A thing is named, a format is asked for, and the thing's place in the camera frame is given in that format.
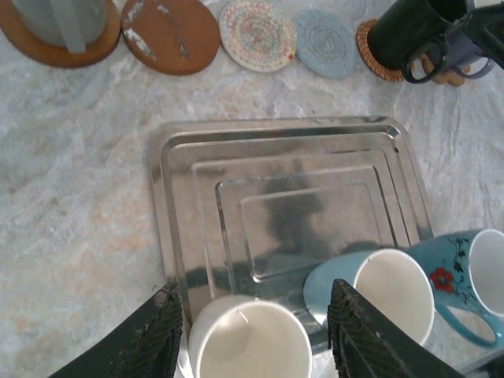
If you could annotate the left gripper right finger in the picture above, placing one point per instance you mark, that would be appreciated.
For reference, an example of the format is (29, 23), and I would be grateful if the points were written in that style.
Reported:
(366, 342)

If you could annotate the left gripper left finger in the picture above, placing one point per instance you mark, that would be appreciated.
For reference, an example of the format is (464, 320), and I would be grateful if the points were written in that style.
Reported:
(145, 338)

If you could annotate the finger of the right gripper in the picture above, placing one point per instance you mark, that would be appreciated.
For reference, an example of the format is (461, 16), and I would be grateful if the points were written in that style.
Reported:
(496, 51)
(484, 23)

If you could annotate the purple mug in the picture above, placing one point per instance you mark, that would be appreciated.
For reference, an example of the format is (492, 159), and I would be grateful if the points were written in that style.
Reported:
(464, 51)

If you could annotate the brown paw shaped coaster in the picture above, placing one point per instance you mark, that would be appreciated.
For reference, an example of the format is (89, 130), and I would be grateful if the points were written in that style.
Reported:
(449, 78)

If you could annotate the black mug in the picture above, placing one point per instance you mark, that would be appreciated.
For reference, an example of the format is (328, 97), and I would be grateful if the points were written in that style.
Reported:
(401, 27)

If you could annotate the white mug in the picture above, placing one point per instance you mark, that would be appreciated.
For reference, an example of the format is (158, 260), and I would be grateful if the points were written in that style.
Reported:
(252, 342)

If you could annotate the blue flower print mug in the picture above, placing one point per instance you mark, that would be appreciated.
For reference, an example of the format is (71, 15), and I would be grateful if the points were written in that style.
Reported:
(445, 267)

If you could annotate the woven rattan coaster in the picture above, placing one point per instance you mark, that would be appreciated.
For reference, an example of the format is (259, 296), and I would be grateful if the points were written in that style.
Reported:
(366, 51)

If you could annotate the brown coaster with white marks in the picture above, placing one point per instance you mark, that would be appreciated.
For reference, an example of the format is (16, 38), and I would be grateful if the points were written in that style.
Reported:
(169, 39)

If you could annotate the dark brown wooden coaster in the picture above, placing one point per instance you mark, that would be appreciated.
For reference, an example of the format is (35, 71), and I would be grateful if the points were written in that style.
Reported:
(23, 47)

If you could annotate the stainless steel cup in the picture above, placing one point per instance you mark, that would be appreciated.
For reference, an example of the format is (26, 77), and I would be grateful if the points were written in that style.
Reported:
(59, 19)

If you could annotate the plain light blue mug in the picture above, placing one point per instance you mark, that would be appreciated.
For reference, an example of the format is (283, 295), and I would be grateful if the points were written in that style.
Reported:
(393, 291)

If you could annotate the stainless steel tray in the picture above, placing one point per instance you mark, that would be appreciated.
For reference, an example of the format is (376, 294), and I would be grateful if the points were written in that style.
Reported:
(283, 189)

